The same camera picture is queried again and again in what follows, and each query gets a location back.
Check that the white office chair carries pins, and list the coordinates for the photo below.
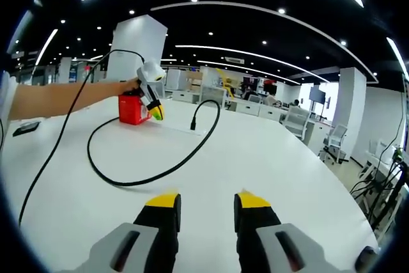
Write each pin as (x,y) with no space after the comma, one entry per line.
(297,121)
(335,142)

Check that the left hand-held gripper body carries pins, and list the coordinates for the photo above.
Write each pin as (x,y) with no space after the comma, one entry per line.
(150,71)

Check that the red box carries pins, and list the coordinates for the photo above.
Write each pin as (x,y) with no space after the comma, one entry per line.
(131,110)

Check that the black monitor on stand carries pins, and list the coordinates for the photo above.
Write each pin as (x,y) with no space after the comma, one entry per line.
(317,94)

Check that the white square pillar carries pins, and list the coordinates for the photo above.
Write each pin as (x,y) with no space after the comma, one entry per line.
(350,97)
(140,43)

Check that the person's left hand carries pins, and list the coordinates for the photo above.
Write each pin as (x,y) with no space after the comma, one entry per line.
(130,86)

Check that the white desk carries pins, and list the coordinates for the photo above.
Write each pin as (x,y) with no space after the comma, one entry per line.
(223,164)

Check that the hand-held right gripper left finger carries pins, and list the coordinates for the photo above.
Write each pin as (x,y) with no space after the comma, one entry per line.
(140,238)

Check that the yellow figure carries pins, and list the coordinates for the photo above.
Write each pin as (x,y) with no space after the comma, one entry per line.
(227,82)

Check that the black flat device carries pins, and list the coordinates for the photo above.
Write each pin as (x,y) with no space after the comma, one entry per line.
(26,128)

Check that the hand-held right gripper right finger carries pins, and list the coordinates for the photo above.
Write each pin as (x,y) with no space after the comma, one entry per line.
(271,241)

